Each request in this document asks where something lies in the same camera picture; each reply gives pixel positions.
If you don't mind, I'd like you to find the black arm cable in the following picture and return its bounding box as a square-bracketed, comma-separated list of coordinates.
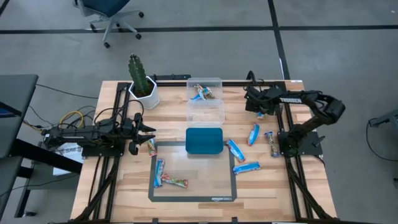
[93, 98, 146, 125]
[246, 70, 261, 90]

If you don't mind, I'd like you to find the white plant pot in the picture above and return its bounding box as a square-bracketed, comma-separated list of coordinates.
[127, 75, 161, 110]

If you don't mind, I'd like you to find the dark grey desk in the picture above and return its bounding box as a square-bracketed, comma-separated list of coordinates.
[0, 73, 40, 159]

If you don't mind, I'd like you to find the multicoloured granola bar wrapper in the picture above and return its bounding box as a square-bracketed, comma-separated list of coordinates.
[203, 86, 216, 100]
[194, 83, 206, 100]
[146, 138, 158, 157]

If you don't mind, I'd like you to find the red green granola bar wrapper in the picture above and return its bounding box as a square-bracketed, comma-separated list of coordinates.
[160, 173, 190, 189]

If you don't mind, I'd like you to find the yellow cable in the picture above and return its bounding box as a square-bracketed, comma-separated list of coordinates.
[58, 110, 85, 129]

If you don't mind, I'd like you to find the blue office chair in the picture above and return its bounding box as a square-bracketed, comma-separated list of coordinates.
[72, 0, 146, 49]

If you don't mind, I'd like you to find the clear mat with dark border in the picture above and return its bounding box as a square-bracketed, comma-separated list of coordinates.
[147, 141, 238, 203]

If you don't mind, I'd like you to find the black table frame rail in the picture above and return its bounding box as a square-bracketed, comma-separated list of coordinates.
[104, 80, 287, 88]

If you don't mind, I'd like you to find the white paper sheet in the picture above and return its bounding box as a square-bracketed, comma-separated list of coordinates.
[52, 142, 83, 177]

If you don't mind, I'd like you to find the black desk leg frame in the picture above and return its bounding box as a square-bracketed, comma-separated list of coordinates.
[11, 138, 83, 218]

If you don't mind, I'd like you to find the blue plastic bin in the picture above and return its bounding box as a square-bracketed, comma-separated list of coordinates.
[185, 127, 224, 156]

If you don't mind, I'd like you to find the clear plastic bin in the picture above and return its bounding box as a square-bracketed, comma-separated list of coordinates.
[185, 98, 226, 129]
[185, 77, 224, 102]

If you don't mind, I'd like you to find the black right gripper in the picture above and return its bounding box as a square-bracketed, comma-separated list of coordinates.
[244, 85, 282, 116]

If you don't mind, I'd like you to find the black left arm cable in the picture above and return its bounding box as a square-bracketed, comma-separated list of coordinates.
[93, 98, 146, 125]

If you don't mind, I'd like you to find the green cactus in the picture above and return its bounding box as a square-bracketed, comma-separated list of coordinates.
[127, 53, 150, 97]

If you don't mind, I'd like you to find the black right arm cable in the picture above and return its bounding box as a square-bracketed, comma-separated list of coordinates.
[246, 70, 261, 90]

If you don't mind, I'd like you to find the grey stand base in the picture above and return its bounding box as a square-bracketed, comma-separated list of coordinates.
[368, 108, 398, 128]

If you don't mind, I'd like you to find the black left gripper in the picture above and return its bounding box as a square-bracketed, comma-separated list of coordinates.
[124, 112, 157, 156]

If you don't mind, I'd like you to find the black aluminium table frame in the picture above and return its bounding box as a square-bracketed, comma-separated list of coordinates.
[73, 81, 133, 222]
[275, 80, 338, 222]

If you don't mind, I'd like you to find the black floor cable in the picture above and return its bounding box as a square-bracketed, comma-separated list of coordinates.
[365, 119, 398, 162]
[34, 83, 100, 100]

